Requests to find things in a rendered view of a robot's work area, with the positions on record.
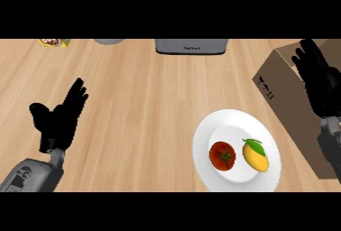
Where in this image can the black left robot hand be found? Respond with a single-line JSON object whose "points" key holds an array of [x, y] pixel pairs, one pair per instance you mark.
{"points": [[59, 120]]}

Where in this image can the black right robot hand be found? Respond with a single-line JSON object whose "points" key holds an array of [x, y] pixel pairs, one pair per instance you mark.
{"points": [[320, 81]]}

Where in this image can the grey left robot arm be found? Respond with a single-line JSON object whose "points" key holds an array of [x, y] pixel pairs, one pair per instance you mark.
{"points": [[33, 174]]}

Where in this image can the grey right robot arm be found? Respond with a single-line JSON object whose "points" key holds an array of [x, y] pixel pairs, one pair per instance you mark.
{"points": [[332, 141]]}

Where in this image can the brown cardboard box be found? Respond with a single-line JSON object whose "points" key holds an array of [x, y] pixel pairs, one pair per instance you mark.
{"points": [[288, 99]]}

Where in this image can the yellow lemon with green leaf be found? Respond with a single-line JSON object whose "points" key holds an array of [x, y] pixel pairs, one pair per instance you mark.
{"points": [[255, 156]]}

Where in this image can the white plate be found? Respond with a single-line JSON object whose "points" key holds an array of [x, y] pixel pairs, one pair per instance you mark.
{"points": [[235, 150]]}

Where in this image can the yellow snack packet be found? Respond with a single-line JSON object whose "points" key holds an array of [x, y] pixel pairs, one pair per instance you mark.
{"points": [[53, 42]]}

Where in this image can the grey round object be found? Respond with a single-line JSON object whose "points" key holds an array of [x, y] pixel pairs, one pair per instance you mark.
{"points": [[108, 41]]}

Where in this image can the grey appliance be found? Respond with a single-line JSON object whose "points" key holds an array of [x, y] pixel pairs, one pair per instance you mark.
{"points": [[190, 46]]}

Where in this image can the red tomato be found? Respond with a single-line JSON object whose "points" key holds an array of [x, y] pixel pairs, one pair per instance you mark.
{"points": [[221, 156]]}

